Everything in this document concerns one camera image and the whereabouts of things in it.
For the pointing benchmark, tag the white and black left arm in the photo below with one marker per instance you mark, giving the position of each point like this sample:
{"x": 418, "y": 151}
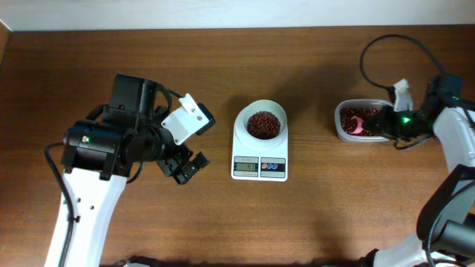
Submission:
{"x": 137, "y": 126}

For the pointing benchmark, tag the red adzuki beans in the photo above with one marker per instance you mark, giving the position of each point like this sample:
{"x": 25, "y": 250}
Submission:
{"x": 349, "y": 125}

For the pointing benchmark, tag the red beans in bowl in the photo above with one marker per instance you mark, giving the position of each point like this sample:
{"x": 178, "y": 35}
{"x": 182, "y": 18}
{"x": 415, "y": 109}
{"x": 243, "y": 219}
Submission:
{"x": 263, "y": 125}

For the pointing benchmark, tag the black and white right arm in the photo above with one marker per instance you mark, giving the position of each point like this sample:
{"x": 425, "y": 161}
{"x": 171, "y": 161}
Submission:
{"x": 445, "y": 228}

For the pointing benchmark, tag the white bowl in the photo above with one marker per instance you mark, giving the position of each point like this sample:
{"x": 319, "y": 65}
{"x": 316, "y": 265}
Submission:
{"x": 265, "y": 105}

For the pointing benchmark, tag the pink measuring scoop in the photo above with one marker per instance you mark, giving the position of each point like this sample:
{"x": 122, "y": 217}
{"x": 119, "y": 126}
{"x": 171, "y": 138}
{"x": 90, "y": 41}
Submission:
{"x": 359, "y": 125}

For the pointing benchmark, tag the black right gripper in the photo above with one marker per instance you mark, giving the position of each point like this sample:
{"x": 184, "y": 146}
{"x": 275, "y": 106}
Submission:
{"x": 388, "y": 124}

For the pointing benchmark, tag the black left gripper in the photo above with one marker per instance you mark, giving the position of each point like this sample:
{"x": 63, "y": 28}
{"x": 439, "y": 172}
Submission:
{"x": 181, "y": 155}

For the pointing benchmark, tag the white digital kitchen scale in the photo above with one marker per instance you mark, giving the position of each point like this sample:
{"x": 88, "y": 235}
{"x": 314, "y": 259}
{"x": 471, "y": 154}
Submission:
{"x": 260, "y": 159}

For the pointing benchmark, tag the clear plastic container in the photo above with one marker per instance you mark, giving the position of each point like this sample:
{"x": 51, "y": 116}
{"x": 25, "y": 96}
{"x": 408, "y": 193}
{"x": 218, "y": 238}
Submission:
{"x": 356, "y": 103}

